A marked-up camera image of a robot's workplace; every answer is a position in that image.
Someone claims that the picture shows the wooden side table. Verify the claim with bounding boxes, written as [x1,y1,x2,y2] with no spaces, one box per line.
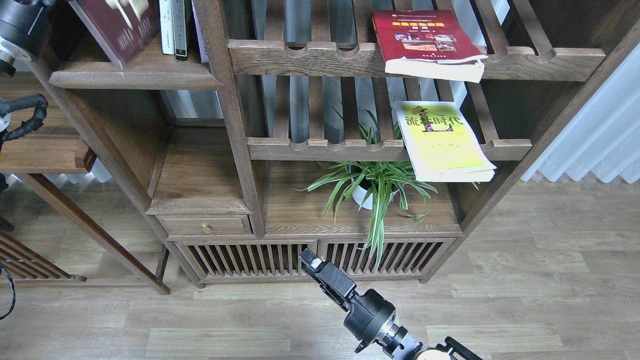
[1,71,170,295]

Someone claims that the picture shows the brass drawer knob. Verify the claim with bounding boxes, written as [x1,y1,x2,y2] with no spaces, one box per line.
[201,222,212,234]

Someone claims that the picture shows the dark wooden bookshelf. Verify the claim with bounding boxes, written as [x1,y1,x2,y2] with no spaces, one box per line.
[31,0,639,284]

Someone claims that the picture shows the white curtain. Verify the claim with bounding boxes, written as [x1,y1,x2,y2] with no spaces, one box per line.
[521,47,640,183]

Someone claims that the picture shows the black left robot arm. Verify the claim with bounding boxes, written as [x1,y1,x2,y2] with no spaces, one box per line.
[0,0,55,145]

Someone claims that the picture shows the white upright book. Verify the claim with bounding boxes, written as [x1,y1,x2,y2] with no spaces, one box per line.
[158,0,175,56]

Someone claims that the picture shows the white plant pot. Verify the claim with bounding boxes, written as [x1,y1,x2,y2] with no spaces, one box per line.
[350,167,401,211]

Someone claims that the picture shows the yellow green book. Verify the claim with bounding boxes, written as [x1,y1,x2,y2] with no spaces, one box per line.
[392,101,496,183]

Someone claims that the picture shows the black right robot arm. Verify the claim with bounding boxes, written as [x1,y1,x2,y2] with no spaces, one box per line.
[299,249,480,360]

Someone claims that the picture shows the green spider plant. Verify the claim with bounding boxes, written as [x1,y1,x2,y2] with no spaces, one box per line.
[292,105,481,268]

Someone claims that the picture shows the maroon book white characters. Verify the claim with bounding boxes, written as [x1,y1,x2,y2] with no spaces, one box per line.
[69,0,160,69]

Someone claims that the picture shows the white book behind post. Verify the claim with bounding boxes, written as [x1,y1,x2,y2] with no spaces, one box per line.
[192,0,210,64]

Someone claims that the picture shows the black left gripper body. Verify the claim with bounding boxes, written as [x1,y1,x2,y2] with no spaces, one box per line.
[0,0,55,63]

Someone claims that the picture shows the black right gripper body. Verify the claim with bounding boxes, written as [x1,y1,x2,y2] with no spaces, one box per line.
[309,260,397,346]

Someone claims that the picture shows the dark green upright book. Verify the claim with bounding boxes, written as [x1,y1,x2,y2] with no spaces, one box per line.
[170,0,194,62]

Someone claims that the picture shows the red book on shelf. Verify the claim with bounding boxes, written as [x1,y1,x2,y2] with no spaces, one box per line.
[372,10,487,84]

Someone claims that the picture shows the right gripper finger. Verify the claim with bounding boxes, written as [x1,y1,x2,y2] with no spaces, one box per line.
[299,248,325,273]

